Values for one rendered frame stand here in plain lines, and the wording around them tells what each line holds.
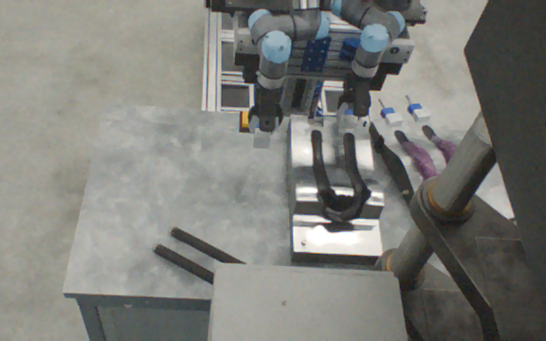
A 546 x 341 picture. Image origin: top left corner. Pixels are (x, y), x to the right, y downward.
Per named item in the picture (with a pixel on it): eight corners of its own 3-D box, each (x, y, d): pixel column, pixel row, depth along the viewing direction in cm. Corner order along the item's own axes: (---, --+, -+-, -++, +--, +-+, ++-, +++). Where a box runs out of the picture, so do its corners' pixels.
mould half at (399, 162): (368, 130, 206) (375, 109, 198) (431, 119, 213) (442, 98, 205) (431, 252, 179) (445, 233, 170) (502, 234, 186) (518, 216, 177)
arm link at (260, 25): (282, 26, 171) (293, 52, 165) (245, 30, 168) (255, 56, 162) (285, 4, 165) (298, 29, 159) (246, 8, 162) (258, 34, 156)
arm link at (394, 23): (378, -1, 178) (360, 16, 172) (410, 16, 175) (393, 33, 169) (372, 20, 185) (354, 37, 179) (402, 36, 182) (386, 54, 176)
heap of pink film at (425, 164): (394, 143, 196) (402, 128, 190) (441, 134, 201) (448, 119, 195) (429, 206, 182) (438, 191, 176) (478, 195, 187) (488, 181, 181)
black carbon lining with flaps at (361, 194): (308, 133, 193) (313, 114, 185) (355, 136, 194) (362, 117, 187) (313, 223, 172) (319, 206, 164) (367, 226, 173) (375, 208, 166)
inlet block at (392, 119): (371, 105, 210) (374, 95, 206) (383, 103, 211) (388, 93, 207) (386, 132, 203) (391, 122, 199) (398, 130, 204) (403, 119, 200)
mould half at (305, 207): (286, 132, 201) (292, 104, 190) (360, 137, 204) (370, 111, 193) (290, 260, 171) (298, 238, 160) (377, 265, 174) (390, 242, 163)
